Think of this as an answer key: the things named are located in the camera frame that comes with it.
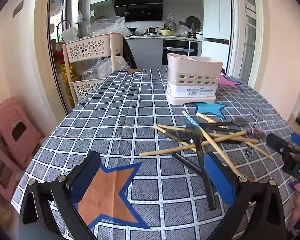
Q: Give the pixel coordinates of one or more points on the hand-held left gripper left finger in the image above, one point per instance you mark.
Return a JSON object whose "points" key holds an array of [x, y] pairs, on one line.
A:
{"points": [[85, 177]]}

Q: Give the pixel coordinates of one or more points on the dark cooking pot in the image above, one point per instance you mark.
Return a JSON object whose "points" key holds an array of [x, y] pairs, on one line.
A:
{"points": [[151, 30]]}

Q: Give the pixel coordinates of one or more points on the white rice cooker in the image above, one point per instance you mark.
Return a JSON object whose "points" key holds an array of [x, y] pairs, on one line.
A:
{"points": [[199, 35]]}

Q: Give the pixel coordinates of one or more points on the metal pots on counter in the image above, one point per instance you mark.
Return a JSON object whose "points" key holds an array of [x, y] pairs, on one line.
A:
{"points": [[186, 34]]}

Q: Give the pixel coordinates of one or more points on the round dark steamer rack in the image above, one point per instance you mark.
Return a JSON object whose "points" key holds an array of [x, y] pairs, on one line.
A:
{"points": [[193, 22]]}

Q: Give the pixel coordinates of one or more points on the large black spoon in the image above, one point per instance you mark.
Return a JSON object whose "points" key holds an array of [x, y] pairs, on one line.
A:
{"points": [[205, 175]]}

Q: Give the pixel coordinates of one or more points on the black wok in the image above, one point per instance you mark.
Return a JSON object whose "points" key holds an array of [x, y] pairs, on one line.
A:
{"points": [[132, 29]]}

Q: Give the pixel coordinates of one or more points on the black built-in oven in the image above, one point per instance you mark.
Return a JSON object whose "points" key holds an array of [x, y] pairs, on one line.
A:
{"points": [[177, 52]]}

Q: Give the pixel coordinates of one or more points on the pink plastic stool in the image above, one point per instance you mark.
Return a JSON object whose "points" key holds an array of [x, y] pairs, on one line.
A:
{"points": [[0, 162], [12, 120]]}

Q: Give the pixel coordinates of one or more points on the white mop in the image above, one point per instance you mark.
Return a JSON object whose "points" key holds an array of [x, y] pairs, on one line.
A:
{"points": [[190, 47]]}

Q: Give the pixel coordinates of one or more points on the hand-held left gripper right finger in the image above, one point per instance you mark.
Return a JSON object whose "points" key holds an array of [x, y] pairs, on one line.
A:
{"points": [[220, 177]]}

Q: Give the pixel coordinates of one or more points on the hanging white plastic bag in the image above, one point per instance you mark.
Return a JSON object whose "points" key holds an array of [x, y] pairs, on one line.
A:
{"points": [[78, 17]]}

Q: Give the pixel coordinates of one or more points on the clear crumpled plastic bags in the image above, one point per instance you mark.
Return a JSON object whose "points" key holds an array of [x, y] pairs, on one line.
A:
{"points": [[107, 26]]}

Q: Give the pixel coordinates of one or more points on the clear plastic bags on shelf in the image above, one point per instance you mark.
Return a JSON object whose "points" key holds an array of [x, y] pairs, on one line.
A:
{"points": [[105, 67]]}

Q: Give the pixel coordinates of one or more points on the grey kitchen counter cabinet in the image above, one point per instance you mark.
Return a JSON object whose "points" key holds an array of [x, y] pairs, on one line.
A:
{"points": [[145, 52]]}

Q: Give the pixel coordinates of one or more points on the dark chair back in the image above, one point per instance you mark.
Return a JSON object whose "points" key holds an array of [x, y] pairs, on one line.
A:
{"points": [[128, 55]]}

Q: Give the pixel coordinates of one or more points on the yellow oil bottle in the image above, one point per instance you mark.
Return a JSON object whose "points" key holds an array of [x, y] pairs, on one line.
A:
{"points": [[67, 82]]}

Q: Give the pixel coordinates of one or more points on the grey wall switch plate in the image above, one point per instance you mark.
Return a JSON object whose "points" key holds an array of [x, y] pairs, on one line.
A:
{"points": [[18, 8]]}

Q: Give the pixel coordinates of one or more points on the white refrigerator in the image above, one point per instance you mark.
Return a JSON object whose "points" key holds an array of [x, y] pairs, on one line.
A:
{"points": [[216, 10]]}

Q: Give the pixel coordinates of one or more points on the yellow bowl of greens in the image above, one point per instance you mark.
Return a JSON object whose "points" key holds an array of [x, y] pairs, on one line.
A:
{"points": [[166, 32]]}

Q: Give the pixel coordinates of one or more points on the black range hood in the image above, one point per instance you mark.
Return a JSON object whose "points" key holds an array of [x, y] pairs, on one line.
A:
{"points": [[140, 7]]}

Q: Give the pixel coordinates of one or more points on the blue patterned chopstick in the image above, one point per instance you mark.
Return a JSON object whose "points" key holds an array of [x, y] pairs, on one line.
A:
{"points": [[190, 119]]}

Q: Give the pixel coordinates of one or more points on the grey checked star tablecloth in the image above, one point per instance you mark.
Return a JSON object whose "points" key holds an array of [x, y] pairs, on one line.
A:
{"points": [[115, 120]]}

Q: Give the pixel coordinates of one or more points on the black kitchen faucet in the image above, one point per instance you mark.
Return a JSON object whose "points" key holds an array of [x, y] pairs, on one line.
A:
{"points": [[62, 22]]}

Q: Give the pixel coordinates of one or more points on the beige plastic storage cart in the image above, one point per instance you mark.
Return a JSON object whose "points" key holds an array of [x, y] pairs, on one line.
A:
{"points": [[90, 47]]}

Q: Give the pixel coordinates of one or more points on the pink plastic utensil holder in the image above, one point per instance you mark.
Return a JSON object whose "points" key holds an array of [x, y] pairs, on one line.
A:
{"points": [[192, 80]]}

